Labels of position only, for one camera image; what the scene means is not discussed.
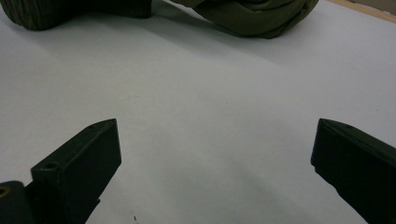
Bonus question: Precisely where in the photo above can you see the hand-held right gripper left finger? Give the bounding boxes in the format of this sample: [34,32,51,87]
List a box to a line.
[30,118,122,224]

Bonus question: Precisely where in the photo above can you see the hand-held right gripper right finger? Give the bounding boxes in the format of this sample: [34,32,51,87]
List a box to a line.
[310,118,396,224]

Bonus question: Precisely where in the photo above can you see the olive green garment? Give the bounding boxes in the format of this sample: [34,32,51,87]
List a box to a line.
[0,0,320,40]

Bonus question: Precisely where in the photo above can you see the wooden table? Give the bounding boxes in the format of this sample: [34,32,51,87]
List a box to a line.
[328,0,396,24]

